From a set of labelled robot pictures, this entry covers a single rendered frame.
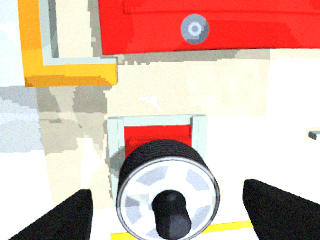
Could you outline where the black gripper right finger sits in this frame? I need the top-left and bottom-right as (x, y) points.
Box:
(241, 179), (320, 240)

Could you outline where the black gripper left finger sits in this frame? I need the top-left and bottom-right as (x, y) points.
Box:
(8, 189), (93, 240)

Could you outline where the yellow rectangular outline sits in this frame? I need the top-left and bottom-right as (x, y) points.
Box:
(111, 220), (253, 240)

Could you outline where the black tyre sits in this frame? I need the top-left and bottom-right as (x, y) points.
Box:
(115, 139), (221, 240)

